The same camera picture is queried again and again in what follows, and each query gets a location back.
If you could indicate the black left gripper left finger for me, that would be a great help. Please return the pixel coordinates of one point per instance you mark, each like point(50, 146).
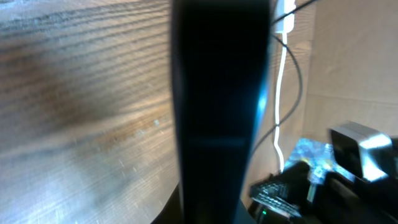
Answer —
point(171, 213)

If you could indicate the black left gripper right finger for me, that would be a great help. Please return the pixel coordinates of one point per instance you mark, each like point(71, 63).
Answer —
point(242, 215)

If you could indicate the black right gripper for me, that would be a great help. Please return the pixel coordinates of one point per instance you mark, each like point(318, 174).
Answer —
point(335, 201)

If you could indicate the blue Galaxy smartphone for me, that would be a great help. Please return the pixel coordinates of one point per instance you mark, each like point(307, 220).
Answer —
point(219, 58)

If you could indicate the cardboard panel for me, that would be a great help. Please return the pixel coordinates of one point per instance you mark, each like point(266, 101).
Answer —
point(353, 69)

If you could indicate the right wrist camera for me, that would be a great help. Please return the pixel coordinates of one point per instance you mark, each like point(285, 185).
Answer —
point(363, 151)

